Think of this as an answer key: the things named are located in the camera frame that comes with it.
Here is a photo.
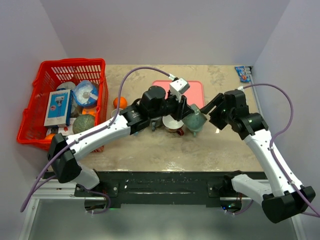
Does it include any white speckled mug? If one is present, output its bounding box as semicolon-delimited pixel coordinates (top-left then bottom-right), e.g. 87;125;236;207
110;109;118;118

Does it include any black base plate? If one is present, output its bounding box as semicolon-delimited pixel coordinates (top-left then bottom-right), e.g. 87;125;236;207
73;171;266;213

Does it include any orange fruit on table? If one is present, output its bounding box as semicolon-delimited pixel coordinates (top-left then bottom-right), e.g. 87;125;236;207
113;96;128;109

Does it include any teal mug back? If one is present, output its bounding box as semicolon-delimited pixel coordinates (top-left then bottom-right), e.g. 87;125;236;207
182;104;207;133

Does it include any green melon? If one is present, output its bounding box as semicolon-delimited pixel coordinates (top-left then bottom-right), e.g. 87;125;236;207
72;114;95;134

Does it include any grey-blue mug front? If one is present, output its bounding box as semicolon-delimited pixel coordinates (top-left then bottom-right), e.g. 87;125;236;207
150;117;163;132

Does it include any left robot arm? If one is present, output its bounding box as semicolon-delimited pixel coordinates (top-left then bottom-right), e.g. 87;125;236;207
47;83;192;196

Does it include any blue product box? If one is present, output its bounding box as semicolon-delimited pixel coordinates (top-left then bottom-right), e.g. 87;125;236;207
43;89;73;128

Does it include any red plastic basket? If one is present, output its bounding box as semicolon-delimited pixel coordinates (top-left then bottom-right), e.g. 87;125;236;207
16;58;109;151

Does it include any blue white plastic bag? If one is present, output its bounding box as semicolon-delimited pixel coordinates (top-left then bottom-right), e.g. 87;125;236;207
72;80;99;107

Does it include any round tin can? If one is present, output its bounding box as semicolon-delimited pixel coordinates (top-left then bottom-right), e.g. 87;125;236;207
56;81;76;91

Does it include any pink tray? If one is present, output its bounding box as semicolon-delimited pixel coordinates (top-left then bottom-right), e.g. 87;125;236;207
152;80;205;109

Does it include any orange fruit in basket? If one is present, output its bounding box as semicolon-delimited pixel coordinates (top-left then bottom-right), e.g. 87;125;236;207
44;133;56;140

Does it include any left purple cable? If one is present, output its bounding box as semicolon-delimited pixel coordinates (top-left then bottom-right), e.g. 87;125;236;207
19;66;178;215

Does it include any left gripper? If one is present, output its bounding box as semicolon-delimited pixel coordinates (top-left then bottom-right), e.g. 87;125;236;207
149;90;194;122

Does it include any dark red mug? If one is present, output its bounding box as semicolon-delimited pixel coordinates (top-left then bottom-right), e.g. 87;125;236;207
162;115;185;136

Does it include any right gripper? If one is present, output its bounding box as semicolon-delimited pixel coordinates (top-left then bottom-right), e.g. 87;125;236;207
199;93;234;130

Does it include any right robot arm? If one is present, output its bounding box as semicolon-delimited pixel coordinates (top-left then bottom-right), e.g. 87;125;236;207
200;89;316;223

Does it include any blue snack packet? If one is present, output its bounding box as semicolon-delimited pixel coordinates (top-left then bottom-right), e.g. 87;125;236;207
234;66;251;83

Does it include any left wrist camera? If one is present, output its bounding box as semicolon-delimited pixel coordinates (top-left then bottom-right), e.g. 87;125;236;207
168;73;190;103

